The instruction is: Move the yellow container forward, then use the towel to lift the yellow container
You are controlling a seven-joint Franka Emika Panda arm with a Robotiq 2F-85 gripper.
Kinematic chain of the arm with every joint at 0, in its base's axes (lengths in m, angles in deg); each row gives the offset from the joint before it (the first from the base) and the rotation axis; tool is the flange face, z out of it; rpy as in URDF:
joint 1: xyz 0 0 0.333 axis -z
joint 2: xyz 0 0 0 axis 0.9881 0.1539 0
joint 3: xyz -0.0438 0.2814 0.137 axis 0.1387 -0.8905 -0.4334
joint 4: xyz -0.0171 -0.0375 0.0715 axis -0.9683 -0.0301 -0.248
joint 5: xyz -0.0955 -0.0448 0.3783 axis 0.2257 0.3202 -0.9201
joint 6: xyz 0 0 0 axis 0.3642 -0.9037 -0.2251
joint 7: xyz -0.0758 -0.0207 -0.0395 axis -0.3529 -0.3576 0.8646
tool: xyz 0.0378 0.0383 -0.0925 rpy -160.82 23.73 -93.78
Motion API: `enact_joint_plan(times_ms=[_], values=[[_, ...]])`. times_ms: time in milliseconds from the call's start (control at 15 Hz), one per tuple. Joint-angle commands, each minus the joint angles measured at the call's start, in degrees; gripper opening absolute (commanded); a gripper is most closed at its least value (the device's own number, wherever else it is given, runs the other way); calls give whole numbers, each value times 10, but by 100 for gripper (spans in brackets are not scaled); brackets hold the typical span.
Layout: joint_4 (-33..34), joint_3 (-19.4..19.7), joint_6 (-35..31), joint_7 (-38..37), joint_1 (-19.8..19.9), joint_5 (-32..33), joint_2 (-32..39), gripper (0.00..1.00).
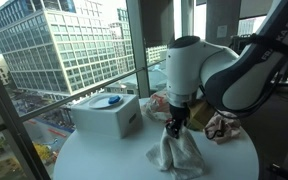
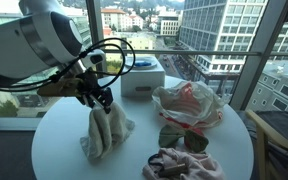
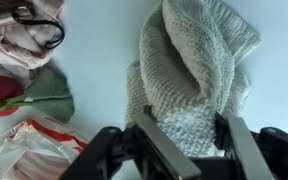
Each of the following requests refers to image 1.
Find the blue object on plate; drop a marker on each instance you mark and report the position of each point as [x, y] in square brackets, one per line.
[114, 99]

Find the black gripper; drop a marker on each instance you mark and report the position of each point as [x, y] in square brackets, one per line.
[179, 115]

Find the metal window railing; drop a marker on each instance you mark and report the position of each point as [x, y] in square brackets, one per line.
[84, 90]

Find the white plate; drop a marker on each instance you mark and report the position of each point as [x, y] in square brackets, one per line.
[99, 101]

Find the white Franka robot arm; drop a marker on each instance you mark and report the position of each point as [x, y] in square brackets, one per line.
[217, 73]

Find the white towel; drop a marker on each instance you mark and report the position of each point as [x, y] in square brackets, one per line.
[180, 156]

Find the white red plastic bag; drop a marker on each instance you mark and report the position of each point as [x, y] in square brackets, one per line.
[155, 108]

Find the white box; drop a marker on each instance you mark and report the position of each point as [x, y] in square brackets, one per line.
[107, 120]

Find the dark roller blind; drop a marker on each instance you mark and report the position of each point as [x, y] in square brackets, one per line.
[157, 23]

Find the grey window mullion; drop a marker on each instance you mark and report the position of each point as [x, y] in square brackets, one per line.
[137, 50]

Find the pink cloth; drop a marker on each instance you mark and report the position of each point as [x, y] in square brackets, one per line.
[229, 128]

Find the white paper notice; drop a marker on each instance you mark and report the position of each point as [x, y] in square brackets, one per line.
[221, 31]

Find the dark window frame post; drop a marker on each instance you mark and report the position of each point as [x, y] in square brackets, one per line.
[7, 123]

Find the tape-wrapped wrist camera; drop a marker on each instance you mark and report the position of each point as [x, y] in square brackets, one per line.
[200, 115]

